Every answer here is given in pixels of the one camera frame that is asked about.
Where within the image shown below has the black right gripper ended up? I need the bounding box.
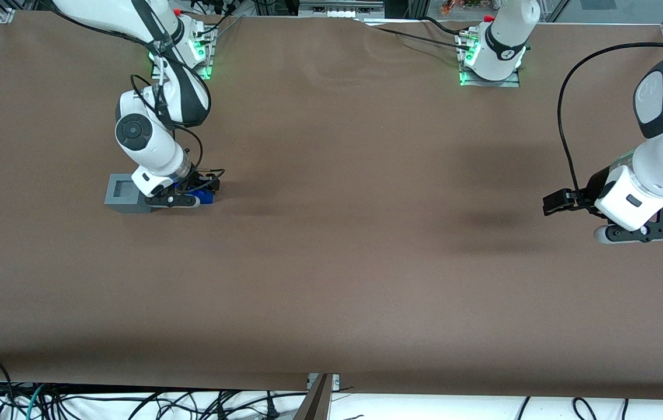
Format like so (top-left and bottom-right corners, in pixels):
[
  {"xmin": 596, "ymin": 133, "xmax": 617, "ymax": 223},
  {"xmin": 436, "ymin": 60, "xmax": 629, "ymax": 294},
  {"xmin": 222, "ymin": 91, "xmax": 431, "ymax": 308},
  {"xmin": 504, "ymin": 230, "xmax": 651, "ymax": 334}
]
[{"xmin": 173, "ymin": 163, "xmax": 222, "ymax": 195}]

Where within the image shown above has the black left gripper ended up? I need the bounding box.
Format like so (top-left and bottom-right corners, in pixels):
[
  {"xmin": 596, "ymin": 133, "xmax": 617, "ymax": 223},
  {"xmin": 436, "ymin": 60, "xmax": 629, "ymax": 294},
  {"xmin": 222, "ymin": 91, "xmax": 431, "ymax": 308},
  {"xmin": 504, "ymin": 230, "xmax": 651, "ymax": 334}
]
[{"xmin": 543, "ymin": 166, "xmax": 613, "ymax": 217}]

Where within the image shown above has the blue plastic part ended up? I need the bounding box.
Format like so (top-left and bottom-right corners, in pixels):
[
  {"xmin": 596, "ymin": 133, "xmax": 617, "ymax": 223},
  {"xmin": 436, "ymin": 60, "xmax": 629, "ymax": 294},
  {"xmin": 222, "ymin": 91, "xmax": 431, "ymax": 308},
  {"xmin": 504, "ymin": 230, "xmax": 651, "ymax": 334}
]
[{"xmin": 175, "ymin": 185, "xmax": 215, "ymax": 205}]

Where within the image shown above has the gray square base block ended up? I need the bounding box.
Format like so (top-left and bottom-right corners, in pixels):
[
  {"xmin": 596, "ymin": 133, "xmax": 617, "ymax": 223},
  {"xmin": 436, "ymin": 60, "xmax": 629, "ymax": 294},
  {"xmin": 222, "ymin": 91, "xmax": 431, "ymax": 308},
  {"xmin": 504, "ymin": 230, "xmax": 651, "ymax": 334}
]
[{"xmin": 104, "ymin": 173, "xmax": 155, "ymax": 214}]

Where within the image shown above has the brown table cover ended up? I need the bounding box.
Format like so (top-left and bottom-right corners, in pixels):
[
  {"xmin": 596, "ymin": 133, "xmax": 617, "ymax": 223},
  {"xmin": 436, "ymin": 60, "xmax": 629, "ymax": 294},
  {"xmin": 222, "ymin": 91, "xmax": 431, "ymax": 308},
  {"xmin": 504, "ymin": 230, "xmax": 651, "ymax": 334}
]
[{"xmin": 0, "ymin": 10, "xmax": 663, "ymax": 402}]

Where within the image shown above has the gray metal device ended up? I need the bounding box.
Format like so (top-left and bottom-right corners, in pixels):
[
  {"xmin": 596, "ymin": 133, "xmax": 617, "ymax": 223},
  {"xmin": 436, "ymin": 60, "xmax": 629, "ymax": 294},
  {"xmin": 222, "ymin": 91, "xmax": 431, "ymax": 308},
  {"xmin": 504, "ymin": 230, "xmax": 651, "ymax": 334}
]
[{"xmin": 298, "ymin": 0, "xmax": 386, "ymax": 18}]

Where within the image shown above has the orange clutter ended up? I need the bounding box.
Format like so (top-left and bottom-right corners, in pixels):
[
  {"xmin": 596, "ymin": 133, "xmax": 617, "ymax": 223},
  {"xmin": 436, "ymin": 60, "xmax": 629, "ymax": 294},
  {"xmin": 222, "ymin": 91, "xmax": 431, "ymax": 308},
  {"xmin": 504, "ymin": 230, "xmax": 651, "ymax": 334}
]
[{"xmin": 440, "ymin": 0, "xmax": 487, "ymax": 15}]

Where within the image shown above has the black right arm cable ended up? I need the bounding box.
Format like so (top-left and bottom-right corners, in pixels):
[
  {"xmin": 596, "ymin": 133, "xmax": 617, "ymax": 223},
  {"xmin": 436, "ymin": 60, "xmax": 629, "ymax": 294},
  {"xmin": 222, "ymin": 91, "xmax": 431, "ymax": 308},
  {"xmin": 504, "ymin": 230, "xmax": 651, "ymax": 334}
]
[{"xmin": 130, "ymin": 0, "xmax": 226, "ymax": 177}]

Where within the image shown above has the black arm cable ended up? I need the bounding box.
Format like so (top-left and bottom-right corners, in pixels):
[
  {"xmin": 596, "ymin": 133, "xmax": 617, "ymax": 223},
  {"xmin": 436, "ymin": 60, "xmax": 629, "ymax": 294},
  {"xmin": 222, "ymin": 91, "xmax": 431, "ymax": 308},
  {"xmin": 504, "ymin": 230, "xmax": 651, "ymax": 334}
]
[
  {"xmin": 130, "ymin": 0, "xmax": 226, "ymax": 177},
  {"xmin": 558, "ymin": 42, "xmax": 663, "ymax": 202}
]

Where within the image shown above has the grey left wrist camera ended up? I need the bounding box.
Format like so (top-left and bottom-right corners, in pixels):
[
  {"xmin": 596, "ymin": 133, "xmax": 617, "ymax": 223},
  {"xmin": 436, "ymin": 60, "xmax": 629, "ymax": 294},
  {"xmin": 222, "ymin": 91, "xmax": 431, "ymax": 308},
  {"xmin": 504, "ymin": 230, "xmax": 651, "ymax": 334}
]
[{"xmin": 594, "ymin": 220, "xmax": 663, "ymax": 244}]

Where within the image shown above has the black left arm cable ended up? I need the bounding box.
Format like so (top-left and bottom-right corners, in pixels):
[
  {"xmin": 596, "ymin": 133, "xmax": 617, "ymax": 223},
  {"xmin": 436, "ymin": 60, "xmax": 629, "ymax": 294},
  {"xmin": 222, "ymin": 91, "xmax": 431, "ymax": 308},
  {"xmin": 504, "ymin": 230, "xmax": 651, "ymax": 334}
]
[{"xmin": 558, "ymin": 42, "xmax": 663, "ymax": 202}]

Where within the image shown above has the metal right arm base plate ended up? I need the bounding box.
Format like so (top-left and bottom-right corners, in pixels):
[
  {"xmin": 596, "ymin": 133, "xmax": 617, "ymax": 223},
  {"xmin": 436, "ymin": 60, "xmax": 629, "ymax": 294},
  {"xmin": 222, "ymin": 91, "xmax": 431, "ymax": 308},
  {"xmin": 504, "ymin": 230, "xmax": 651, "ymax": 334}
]
[{"xmin": 151, "ymin": 23, "xmax": 215, "ymax": 81}]

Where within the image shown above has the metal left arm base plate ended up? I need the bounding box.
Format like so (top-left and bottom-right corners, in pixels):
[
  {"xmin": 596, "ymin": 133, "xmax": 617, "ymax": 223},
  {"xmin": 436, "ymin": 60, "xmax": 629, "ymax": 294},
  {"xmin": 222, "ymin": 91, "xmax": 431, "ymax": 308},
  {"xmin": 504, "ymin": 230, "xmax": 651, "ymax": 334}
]
[{"xmin": 458, "ymin": 30, "xmax": 521, "ymax": 88}]

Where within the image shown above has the black base cable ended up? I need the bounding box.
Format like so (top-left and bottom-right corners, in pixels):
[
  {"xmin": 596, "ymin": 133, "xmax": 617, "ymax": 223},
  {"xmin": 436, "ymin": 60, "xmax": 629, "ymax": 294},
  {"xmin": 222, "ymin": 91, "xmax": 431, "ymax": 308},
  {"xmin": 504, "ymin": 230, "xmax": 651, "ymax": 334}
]
[{"xmin": 198, "ymin": 12, "xmax": 245, "ymax": 37}]

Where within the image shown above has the short black cable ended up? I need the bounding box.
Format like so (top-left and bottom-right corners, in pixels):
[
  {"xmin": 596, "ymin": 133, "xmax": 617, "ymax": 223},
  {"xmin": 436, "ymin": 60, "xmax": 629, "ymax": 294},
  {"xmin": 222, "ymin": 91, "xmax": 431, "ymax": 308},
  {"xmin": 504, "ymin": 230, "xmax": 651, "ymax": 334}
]
[{"xmin": 419, "ymin": 16, "xmax": 464, "ymax": 36}]

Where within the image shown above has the long black cable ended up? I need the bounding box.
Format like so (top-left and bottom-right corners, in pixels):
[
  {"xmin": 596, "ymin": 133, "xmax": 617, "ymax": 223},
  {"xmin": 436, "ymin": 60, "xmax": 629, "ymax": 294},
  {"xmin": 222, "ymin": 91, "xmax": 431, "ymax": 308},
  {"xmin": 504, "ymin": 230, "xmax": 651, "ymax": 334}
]
[{"xmin": 361, "ymin": 22, "xmax": 473, "ymax": 51}]

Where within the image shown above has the small metal bracket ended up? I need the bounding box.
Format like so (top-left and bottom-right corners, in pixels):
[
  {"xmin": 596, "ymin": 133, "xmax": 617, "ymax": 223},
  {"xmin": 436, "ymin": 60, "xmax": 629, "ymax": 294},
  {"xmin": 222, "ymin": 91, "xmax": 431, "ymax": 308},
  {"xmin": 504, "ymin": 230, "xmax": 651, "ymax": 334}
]
[{"xmin": 307, "ymin": 373, "xmax": 340, "ymax": 390}]

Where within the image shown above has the teal cable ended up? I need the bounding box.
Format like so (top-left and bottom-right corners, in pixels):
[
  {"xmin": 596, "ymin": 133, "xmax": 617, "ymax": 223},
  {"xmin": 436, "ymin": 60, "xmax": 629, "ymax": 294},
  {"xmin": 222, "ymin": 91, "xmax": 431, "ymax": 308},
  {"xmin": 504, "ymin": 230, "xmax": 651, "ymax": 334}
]
[{"xmin": 23, "ymin": 384, "xmax": 47, "ymax": 420}]

